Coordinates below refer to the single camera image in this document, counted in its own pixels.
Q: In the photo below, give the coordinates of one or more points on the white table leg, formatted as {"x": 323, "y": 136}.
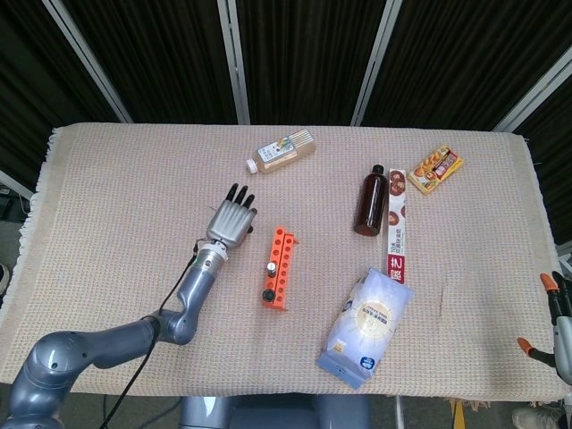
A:
{"x": 400, "y": 413}

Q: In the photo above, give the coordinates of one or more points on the black metal precision screwdriver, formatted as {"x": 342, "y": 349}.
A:
{"x": 271, "y": 267}

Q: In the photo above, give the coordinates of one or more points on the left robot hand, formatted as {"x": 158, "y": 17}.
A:
{"x": 230, "y": 223}

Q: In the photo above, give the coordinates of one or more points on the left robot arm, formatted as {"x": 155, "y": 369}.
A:
{"x": 196, "y": 290}

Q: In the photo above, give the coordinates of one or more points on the long white baking paper box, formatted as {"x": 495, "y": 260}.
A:
{"x": 397, "y": 223}

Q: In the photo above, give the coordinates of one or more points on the grey metal partition post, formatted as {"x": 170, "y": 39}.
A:
{"x": 89, "y": 62}
{"x": 375, "y": 62}
{"x": 536, "y": 89}
{"x": 234, "y": 62}

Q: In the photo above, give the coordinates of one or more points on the dark brown bottle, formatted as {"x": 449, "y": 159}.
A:
{"x": 371, "y": 205}

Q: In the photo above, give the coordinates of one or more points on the grey robot torso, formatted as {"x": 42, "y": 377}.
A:
{"x": 268, "y": 413}

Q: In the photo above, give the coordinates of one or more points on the blue white tissue pack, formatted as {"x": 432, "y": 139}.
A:
{"x": 366, "y": 322}

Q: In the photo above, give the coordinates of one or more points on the beige woven tablecloth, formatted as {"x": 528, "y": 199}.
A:
{"x": 111, "y": 201}

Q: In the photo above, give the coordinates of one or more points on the yellow snack box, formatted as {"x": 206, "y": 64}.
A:
{"x": 433, "y": 170}

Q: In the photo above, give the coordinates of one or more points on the dark pleated curtain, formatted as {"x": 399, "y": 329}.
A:
{"x": 170, "y": 53}

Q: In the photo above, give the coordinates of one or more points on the orange tool holder rack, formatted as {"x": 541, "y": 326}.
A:
{"x": 281, "y": 250}

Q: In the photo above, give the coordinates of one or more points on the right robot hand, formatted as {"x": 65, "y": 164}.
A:
{"x": 564, "y": 348}

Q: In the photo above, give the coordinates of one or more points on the large green black screwdriver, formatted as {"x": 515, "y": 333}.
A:
{"x": 268, "y": 295}

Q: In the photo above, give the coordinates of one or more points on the clear juice bottle white cap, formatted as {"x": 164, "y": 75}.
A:
{"x": 286, "y": 154}

